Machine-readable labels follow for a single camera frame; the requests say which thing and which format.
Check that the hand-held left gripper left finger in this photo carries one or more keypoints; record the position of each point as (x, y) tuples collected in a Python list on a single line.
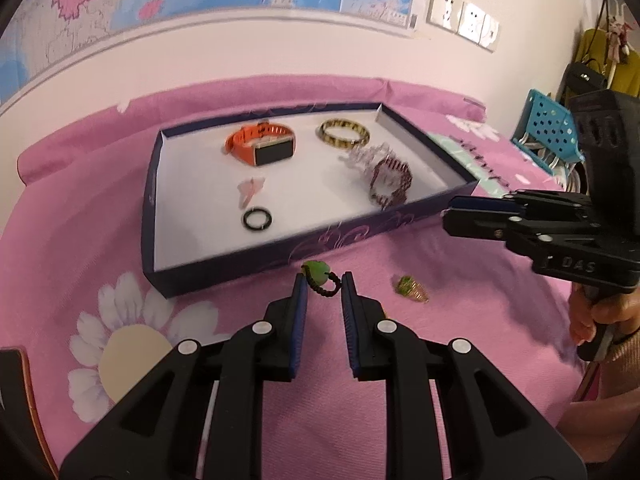
[(299, 320)]

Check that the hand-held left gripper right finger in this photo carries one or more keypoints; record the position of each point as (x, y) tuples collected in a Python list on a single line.
[(350, 320)]

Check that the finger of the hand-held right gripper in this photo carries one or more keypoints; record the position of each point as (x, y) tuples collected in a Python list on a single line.
[(480, 203), (480, 227)]

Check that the pink crystal pendant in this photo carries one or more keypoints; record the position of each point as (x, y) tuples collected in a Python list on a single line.
[(250, 190)]

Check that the navy cardboard box tray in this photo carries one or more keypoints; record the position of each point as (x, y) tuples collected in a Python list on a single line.
[(200, 220)]

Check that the person's right forearm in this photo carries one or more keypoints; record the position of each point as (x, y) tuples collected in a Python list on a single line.
[(610, 390)]

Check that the person's right hand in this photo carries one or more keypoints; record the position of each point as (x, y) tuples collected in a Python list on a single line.
[(615, 310)]

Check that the green gold pendant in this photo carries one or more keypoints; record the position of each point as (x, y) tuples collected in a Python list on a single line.
[(407, 286)]

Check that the blue plastic basket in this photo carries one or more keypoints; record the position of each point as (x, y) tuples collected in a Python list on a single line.
[(547, 120)]

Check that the black handbag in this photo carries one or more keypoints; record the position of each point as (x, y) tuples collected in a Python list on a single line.
[(582, 80)]

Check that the hanging plush toy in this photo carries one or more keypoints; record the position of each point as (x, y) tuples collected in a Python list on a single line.
[(615, 37)]

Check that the orange smartwatch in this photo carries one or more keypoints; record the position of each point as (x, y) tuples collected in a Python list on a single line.
[(272, 152)]

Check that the yellow brown bangle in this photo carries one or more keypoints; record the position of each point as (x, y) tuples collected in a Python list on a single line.
[(322, 135)]

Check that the pink floral bedsheet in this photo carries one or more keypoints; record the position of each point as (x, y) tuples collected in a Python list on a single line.
[(100, 170)]

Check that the black orange-edged board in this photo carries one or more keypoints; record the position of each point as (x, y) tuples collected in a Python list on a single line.
[(20, 400)]

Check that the white wall socket panel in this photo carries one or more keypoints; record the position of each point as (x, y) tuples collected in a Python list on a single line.
[(480, 27), (444, 6)]

